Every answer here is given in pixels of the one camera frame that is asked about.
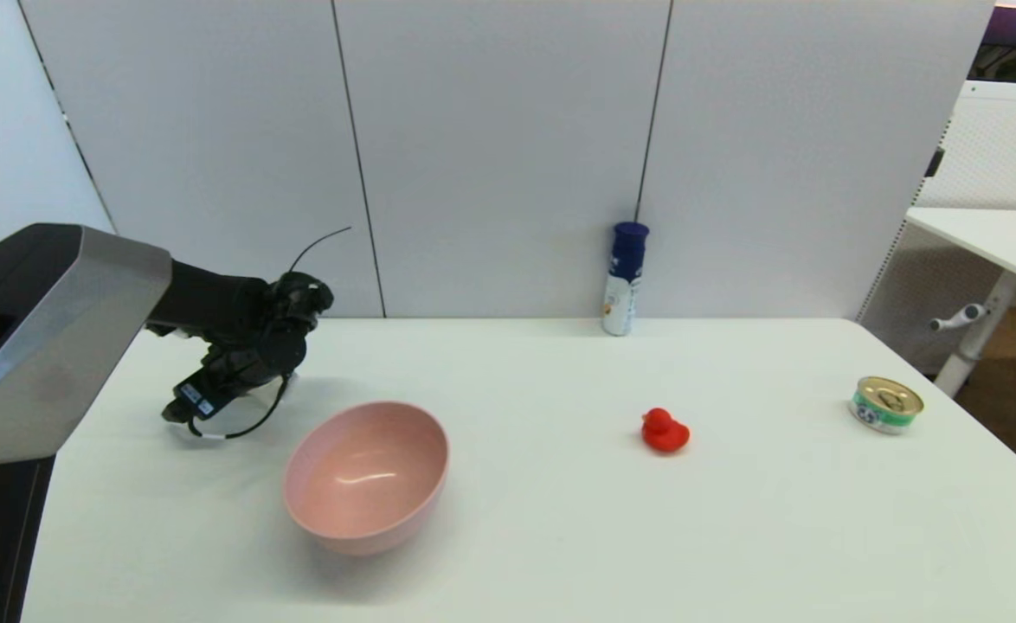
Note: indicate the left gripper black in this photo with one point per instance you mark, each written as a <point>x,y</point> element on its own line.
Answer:
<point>257,350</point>

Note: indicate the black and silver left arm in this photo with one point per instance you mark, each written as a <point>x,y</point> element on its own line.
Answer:
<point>58,346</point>

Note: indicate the pink bowl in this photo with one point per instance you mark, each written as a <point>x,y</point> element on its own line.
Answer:
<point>361,476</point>

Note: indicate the white bottle with blue cap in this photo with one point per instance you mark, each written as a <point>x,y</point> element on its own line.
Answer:
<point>622,285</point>

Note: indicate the red rubber duck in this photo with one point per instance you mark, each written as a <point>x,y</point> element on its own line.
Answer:
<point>665,434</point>

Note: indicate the green label tin can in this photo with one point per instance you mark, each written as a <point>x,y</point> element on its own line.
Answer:
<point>885,407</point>

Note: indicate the white side desk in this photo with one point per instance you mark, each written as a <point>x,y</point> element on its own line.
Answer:
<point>993,238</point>

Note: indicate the white pegboard partition panel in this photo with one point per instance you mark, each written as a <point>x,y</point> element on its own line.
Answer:
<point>1001,147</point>

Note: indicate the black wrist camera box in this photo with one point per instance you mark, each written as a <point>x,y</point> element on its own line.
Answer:
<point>201,396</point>

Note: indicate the black panel bracket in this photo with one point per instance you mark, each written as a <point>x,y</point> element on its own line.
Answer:
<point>934,163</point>

